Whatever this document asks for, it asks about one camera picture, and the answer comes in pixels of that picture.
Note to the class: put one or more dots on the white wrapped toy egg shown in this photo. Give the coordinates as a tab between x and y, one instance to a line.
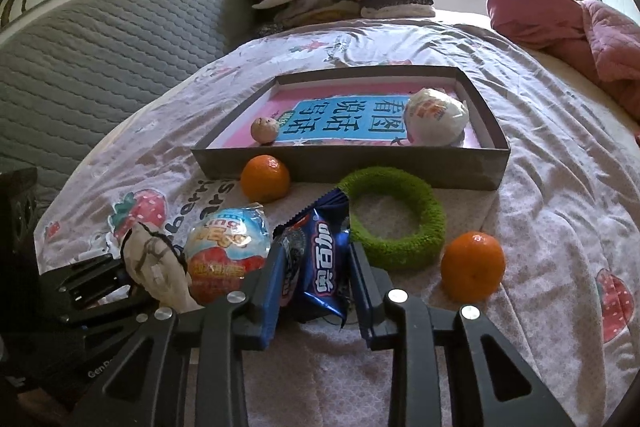
436	117

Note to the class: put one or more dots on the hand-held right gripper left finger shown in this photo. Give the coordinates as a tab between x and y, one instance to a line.
272	279

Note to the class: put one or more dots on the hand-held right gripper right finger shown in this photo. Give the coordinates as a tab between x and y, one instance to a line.
361	284

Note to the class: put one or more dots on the small tan ball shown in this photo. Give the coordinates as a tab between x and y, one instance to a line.
264	130

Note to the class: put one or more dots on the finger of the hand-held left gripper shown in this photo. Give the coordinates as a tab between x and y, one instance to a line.
85	279
107	314

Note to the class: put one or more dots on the pink and blue book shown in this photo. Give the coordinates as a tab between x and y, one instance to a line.
330	122

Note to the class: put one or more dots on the grey quilted headboard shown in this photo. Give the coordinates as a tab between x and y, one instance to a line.
115	57

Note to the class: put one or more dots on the pink quilt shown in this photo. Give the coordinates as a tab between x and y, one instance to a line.
565	27

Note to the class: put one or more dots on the shallow grey cardboard box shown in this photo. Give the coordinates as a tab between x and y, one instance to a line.
350	168

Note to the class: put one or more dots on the red snack packet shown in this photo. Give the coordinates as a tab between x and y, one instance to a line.
225	252

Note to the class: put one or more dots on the orange mandarin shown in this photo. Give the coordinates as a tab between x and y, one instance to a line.
472	266
265	179

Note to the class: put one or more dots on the blue snack packet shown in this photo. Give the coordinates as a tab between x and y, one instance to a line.
320	257

